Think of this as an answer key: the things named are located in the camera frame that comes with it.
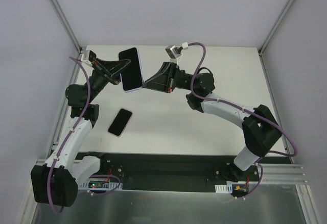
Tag phone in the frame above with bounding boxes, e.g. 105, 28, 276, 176
118, 47, 143, 92
107, 109, 133, 137

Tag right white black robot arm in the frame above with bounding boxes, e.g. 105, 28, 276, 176
143, 62, 282, 182

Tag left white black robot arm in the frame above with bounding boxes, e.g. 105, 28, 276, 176
31, 58, 131, 208

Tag phone in clear purple case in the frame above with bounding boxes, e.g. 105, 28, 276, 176
107, 109, 133, 137

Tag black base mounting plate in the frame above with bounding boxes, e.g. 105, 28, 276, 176
74, 150, 265, 191

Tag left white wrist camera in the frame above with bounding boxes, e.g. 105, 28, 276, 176
81, 50, 97, 65

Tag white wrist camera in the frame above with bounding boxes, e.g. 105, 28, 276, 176
165, 45, 183, 65
81, 50, 97, 65

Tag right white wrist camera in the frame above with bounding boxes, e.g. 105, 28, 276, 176
165, 45, 183, 65

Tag left aluminium frame post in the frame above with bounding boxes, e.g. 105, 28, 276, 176
49, 0, 82, 53

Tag aluminium frame post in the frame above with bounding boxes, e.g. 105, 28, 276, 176
258, 0, 297, 57
49, 0, 82, 53

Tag left white slotted cable duct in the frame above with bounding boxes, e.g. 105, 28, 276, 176
79, 180, 123, 191

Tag white slotted cable duct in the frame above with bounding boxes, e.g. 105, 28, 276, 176
215, 184, 233, 194
79, 180, 123, 191

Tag aluminium extrusion rail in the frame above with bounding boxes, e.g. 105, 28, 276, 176
35, 159, 53, 167
262, 164, 308, 185

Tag right white slotted cable duct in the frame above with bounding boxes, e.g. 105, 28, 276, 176
215, 184, 233, 194

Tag right aluminium extrusion rail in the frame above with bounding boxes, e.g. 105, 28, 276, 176
262, 164, 308, 185

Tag right aluminium frame post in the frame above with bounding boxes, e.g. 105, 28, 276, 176
258, 0, 297, 57

